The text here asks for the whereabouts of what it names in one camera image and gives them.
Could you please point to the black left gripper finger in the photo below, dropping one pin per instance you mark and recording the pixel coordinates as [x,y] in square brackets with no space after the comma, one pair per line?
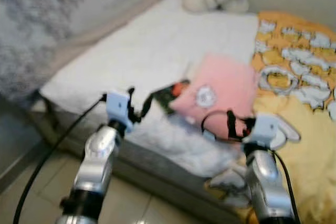
[146,104]
[131,97]

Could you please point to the pink square pillow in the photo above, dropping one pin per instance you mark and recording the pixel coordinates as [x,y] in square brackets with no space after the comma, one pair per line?
[220,95]

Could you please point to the dark book with red cover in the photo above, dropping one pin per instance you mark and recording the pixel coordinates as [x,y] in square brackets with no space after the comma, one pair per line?
[168,97]

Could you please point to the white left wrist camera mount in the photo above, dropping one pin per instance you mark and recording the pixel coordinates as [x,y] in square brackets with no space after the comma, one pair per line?
[117,106]

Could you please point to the pale yellow blanket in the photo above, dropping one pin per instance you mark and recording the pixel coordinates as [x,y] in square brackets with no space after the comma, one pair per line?
[310,171]

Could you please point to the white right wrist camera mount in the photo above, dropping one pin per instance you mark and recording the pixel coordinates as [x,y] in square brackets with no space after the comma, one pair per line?
[263,128]

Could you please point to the grey padded headboard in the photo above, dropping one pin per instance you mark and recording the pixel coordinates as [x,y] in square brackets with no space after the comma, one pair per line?
[37,19]

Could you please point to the grey bed frame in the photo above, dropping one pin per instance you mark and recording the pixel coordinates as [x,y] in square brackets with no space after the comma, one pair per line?
[152,174]

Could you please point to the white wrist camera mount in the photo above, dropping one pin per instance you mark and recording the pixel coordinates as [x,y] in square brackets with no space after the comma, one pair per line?
[117,106]
[263,128]

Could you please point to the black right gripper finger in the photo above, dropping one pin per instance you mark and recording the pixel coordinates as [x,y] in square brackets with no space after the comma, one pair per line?
[231,123]

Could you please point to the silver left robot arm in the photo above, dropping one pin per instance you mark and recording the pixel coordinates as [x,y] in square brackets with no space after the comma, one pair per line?
[100,153]

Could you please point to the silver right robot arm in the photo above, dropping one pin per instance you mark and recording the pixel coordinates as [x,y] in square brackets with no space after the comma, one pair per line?
[265,179]

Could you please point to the orange patterned blanket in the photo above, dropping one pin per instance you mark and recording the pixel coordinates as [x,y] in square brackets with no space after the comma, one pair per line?
[299,56]

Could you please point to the white fluffy bed blanket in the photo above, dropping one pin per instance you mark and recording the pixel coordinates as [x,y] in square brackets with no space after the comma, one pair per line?
[152,51]

